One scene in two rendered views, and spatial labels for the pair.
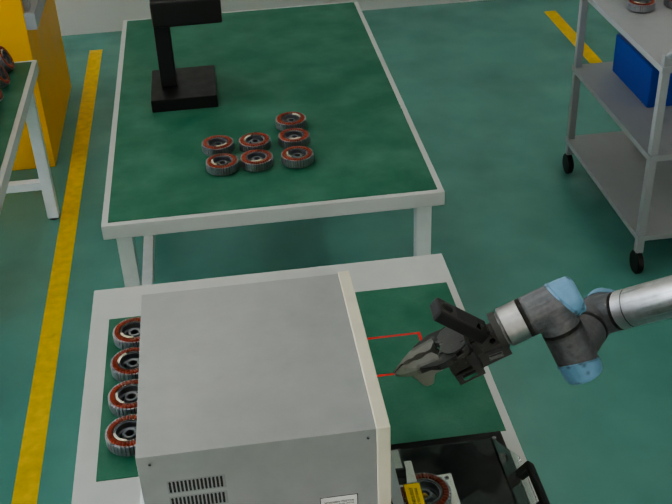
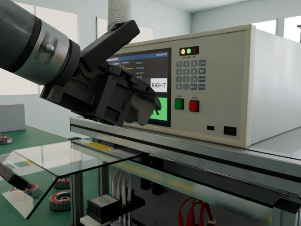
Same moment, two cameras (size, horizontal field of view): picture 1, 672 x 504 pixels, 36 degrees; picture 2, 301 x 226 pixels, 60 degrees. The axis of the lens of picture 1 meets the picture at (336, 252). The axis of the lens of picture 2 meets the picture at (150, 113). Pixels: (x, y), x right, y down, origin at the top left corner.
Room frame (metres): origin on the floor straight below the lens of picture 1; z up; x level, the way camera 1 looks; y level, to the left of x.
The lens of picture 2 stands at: (1.84, -0.42, 1.23)
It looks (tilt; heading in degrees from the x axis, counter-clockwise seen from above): 7 degrees down; 142
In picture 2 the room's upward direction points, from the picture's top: straight up
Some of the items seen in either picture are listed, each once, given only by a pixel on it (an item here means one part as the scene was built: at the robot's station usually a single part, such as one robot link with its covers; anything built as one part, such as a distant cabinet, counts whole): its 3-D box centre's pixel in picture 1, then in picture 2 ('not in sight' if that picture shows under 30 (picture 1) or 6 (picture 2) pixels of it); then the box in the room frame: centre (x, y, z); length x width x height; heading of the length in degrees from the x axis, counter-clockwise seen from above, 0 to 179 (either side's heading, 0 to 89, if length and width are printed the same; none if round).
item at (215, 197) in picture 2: not in sight; (141, 169); (1.37, -0.08, 1.03); 0.62 x 0.01 x 0.03; 6
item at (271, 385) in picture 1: (258, 399); (204, 85); (1.36, 0.15, 1.22); 0.44 x 0.39 x 0.20; 6
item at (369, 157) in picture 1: (262, 173); not in sight; (3.72, 0.29, 0.38); 1.85 x 1.10 x 0.75; 6
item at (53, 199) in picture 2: not in sight; (64, 200); (0.87, -0.08, 0.77); 0.11 x 0.11 x 0.04
